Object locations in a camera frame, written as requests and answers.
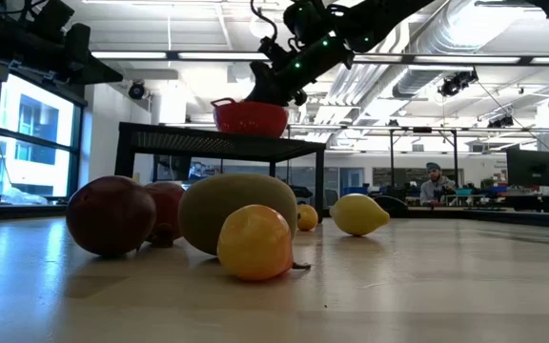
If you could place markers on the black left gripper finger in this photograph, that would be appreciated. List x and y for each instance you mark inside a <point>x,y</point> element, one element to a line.
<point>100,75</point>
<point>79,43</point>

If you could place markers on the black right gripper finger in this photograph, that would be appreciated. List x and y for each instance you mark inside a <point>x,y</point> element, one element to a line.
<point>290,95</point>
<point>265,86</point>

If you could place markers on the red plastic colander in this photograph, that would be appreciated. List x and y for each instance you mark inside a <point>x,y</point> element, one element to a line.
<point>250,121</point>

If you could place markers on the green kiwi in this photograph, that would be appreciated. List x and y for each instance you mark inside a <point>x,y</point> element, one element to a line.
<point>227,195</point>

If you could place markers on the small orange pear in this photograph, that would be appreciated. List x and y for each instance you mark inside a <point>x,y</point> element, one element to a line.
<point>308,218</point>
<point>255,243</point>

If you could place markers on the yellow lemon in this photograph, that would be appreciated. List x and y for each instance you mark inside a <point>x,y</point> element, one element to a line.
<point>358,215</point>

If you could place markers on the dark red plum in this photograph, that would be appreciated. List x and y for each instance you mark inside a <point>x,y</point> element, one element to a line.
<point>110,216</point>
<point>167,209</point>

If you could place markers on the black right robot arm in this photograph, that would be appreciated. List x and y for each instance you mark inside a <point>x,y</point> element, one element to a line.
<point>389,19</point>

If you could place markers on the black round ceiling lamp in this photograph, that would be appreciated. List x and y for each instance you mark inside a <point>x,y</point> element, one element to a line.
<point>136,89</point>

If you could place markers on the long ceiling light strip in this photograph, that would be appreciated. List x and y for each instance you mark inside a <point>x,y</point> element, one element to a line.
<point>222,55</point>

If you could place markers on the black perforated metal shelf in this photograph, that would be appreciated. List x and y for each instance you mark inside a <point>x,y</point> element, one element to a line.
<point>208,143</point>

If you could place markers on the black pipe rack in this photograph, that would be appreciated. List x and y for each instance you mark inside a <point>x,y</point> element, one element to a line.
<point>391,157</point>

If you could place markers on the black ceiling spotlight cluster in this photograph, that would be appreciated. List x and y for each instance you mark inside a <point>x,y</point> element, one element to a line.
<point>455,83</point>

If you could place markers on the person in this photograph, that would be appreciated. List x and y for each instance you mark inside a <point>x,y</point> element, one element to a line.
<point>434,183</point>

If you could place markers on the black computer monitor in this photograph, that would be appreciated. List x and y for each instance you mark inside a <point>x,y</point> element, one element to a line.
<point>532,167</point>

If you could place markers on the black aluminium table frame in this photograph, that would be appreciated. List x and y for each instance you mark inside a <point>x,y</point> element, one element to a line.
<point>494,218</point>

